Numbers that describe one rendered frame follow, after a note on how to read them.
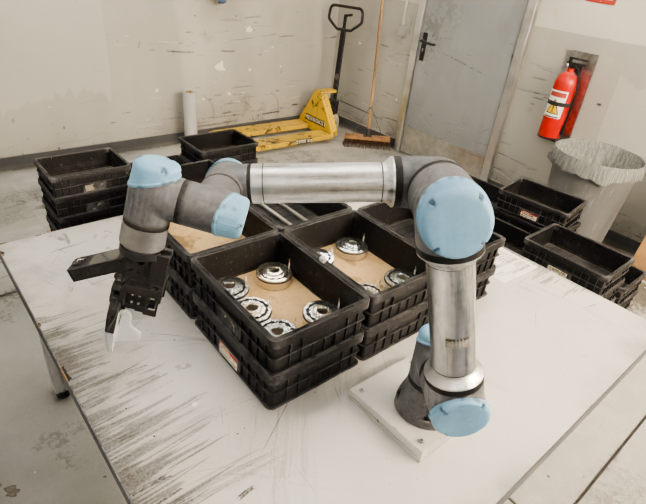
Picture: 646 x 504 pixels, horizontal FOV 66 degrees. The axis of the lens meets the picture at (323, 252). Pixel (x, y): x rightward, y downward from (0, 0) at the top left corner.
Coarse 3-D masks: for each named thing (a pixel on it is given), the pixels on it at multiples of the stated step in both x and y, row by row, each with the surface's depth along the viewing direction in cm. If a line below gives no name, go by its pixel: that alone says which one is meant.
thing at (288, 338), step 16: (256, 240) 143; (288, 240) 144; (208, 256) 134; (208, 272) 127; (336, 272) 132; (224, 288) 122; (352, 288) 127; (240, 304) 117; (352, 304) 121; (368, 304) 124; (256, 320) 113; (320, 320) 115; (336, 320) 118; (272, 336) 108; (288, 336) 109; (304, 336) 112
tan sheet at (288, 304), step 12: (240, 276) 144; (252, 276) 144; (252, 288) 140; (288, 288) 141; (300, 288) 142; (276, 300) 136; (288, 300) 136; (300, 300) 137; (312, 300) 137; (276, 312) 131; (288, 312) 132; (300, 312) 132; (300, 324) 128
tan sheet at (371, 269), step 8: (328, 248) 162; (336, 256) 158; (368, 256) 160; (376, 256) 161; (336, 264) 154; (344, 264) 155; (352, 264) 155; (360, 264) 156; (368, 264) 156; (376, 264) 156; (384, 264) 157; (344, 272) 151; (352, 272) 151; (360, 272) 152; (368, 272) 152; (376, 272) 153; (384, 272) 153; (360, 280) 148; (368, 280) 148; (376, 280) 149
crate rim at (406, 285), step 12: (336, 216) 160; (360, 216) 163; (288, 228) 150; (300, 228) 152; (384, 228) 156; (312, 252) 140; (348, 276) 131; (420, 276) 135; (360, 288) 127; (396, 288) 129; (408, 288) 132; (372, 300) 125; (384, 300) 127
